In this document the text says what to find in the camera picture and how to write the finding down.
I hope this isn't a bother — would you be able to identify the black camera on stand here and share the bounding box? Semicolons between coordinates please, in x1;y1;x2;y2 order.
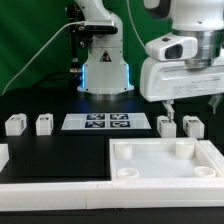
65;3;119;88

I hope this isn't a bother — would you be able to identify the white plate with AprilTags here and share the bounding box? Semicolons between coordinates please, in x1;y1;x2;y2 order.
62;113;151;131

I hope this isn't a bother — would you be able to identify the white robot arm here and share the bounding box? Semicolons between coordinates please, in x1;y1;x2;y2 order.
140;0;224;119

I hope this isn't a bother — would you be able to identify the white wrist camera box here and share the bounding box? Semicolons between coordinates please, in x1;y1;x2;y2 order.
145;33;198;62

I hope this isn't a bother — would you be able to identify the black cable on table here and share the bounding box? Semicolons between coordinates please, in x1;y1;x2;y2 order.
31;71;83;89

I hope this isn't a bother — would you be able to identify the white square tabletop part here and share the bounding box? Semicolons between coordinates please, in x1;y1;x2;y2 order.
109;138;224;181

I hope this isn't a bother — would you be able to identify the white camera cable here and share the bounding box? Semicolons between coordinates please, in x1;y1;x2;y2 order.
1;20;87;96

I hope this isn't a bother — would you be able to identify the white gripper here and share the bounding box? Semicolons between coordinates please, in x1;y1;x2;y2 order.
140;57;224;120

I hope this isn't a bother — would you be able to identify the white cable behind arm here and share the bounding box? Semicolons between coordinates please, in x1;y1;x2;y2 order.
125;0;148;50

